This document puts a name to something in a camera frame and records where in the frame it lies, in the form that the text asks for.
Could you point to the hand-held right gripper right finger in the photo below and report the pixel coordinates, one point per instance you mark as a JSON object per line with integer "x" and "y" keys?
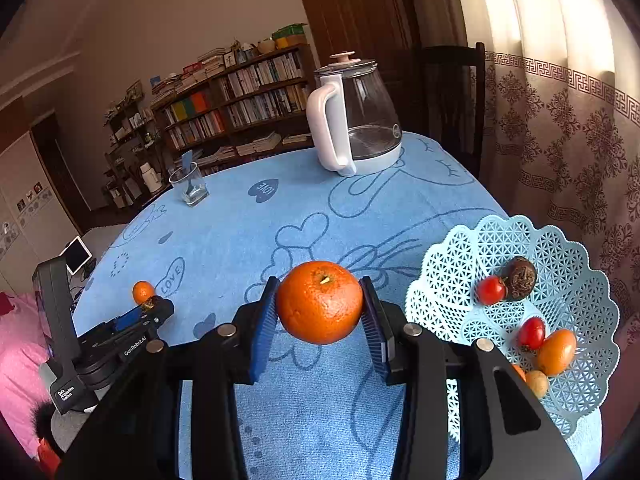
{"x": 375, "y": 332}

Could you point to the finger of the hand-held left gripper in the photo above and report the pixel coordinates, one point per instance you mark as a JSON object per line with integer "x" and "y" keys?
{"x": 150, "y": 315}

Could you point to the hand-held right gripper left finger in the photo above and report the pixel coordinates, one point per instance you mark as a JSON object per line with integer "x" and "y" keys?
{"x": 265, "y": 332}

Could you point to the small orange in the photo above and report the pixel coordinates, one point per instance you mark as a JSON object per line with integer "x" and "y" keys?
{"x": 519, "y": 372}
{"x": 142, "y": 291}

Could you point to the large round orange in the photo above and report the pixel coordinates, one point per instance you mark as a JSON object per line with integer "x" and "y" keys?
{"x": 320, "y": 305}

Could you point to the small red fruit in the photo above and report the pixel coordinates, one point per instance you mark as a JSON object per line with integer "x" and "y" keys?
{"x": 491, "y": 291}
{"x": 531, "y": 333}

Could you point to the dark brown fruit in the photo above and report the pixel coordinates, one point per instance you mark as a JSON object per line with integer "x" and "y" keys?
{"x": 520, "y": 277}

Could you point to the light blue lattice basket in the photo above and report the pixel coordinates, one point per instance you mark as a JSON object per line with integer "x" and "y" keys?
{"x": 565, "y": 270}

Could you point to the pink blanket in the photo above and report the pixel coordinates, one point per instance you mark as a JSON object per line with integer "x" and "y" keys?
{"x": 20, "y": 360}

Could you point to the white tablet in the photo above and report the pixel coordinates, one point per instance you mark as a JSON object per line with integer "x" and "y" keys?
{"x": 76, "y": 255}

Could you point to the white cabinet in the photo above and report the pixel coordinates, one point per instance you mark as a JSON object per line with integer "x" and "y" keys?
{"x": 25, "y": 200}

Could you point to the blue printed tablecloth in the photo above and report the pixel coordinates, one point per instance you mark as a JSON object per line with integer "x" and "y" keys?
{"x": 310, "y": 210}

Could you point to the clear drinking glass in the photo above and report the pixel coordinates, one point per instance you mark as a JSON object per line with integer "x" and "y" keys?
{"x": 192, "y": 190}

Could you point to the white thermos bottle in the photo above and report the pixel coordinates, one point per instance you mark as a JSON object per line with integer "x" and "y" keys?
{"x": 150, "y": 176}

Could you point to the dark open shelf rack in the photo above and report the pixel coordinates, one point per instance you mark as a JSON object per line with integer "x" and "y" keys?
{"x": 127, "y": 160}

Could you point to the blue plastic spoon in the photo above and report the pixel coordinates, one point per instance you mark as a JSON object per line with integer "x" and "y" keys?
{"x": 186, "y": 160}

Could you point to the small yellow-brown fruit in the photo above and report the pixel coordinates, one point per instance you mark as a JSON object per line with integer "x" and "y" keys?
{"x": 538, "y": 384}

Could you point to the oval orange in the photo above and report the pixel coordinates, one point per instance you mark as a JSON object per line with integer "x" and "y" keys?
{"x": 556, "y": 352}

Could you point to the wooden bookshelf with books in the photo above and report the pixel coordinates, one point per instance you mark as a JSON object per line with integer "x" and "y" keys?
{"x": 240, "y": 105}

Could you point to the dark wooden chair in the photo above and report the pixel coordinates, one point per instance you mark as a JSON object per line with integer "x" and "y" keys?
{"x": 450, "y": 105}

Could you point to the patterned beige curtain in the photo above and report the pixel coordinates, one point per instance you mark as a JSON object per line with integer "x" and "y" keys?
{"x": 565, "y": 110}

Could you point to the green box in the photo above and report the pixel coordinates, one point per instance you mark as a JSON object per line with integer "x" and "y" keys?
{"x": 290, "y": 35}

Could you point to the brown wooden door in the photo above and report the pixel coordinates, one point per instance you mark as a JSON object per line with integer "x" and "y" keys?
{"x": 350, "y": 15}

